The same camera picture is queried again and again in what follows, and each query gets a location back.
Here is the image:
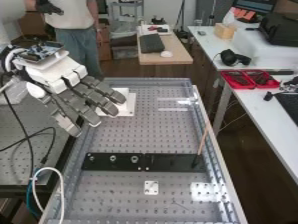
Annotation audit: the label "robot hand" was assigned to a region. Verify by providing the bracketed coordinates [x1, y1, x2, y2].
[12, 41, 129, 138]

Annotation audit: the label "cardboard box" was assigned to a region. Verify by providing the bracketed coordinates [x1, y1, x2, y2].
[17, 11, 48, 38]

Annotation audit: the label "person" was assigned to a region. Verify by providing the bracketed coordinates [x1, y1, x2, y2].
[24, 0, 105, 81]

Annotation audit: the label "metal shelf rack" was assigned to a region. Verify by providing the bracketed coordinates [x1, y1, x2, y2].
[106, 0, 146, 60]

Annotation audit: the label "wooden desk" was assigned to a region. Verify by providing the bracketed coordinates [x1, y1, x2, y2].
[136, 24, 194, 66]

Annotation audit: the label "black plate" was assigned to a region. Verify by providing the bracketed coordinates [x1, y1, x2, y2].
[81, 152, 209, 174]

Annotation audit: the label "thin stick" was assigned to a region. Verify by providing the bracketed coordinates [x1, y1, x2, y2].
[197, 124, 210, 156]

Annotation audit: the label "small wooden box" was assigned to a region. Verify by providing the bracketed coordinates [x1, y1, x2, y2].
[213, 22, 237, 41]

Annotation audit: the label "black headphones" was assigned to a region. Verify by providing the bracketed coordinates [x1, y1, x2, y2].
[219, 48, 253, 67]

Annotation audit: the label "small white square plate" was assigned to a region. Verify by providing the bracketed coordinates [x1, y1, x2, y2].
[142, 180, 160, 196]

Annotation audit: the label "red tray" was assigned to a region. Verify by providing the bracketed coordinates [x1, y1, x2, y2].
[219, 69, 258, 90]
[245, 69, 282, 89]

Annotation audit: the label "clear box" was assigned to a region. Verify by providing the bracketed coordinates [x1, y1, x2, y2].
[39, 77, 250, 224]

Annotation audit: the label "white desk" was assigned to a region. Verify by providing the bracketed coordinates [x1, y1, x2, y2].
[211, 71, 298, 183]
[188, 23, 298, 73]

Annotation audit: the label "black bag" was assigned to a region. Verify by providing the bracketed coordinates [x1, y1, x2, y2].
[258, 12, 298, 48]

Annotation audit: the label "black cable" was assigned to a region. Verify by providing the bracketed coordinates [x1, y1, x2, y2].
[0, 126, 58, 168]
[0, 74, 37, 183]

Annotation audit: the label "white cable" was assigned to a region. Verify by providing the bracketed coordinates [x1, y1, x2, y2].
[29, 166, 66, 224]

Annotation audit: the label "blue cable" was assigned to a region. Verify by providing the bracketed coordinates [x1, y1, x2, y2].
[25, 182, 44, 222]

